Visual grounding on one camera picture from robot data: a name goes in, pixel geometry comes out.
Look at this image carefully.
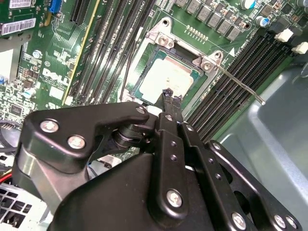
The thin metal locking lever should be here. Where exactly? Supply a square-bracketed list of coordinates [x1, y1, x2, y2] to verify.
[201, 56, 267, 106]
[119, 26, 144, 101]

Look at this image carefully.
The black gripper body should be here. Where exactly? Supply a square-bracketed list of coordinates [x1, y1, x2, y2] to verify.
[49, 153, 202, 231]

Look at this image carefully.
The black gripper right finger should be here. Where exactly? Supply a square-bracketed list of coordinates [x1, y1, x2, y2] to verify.
[172, 95, 303, 231]

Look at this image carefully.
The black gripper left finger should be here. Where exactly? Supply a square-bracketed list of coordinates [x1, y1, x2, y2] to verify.
[11, 88, 191, 219]

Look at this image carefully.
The silver CPU chip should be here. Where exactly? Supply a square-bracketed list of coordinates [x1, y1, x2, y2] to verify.
[131, 51, 202, 103]

